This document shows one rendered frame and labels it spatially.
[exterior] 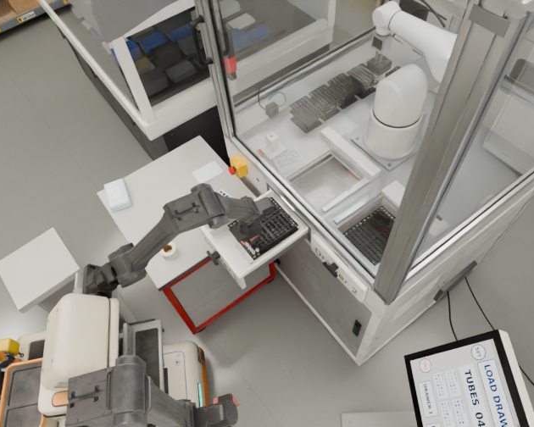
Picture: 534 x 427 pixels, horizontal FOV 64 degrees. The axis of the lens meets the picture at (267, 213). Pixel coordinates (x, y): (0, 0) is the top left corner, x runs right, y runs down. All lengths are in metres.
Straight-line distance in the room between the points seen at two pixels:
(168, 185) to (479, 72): 1.58
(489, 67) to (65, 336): 1.02
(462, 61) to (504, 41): 0.08
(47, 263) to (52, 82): 2.49
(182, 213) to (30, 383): 0.92
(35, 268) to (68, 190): 1.34
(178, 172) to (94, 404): 1.47
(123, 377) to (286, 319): 1.77
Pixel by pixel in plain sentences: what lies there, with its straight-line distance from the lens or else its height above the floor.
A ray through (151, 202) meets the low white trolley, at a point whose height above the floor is 0.76.
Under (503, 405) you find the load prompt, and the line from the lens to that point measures 1.29.
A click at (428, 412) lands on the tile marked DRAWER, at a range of 1.40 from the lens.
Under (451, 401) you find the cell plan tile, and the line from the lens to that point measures 1.36.
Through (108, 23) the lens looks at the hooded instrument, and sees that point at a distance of 1.86.
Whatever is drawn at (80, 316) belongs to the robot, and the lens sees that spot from 1.16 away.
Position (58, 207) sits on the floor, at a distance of 3.29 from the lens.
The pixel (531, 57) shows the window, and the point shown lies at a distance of 0.90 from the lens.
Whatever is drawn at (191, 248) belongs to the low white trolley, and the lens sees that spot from 1.86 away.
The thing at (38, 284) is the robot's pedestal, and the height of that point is 0.76.
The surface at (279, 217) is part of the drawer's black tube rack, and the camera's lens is 1.71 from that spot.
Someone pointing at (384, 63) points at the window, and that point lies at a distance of 0.92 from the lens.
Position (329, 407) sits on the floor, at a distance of 2.37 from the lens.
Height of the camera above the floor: 2.34
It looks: 57 degrees down
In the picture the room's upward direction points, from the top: 7 degrees counter-clockwise
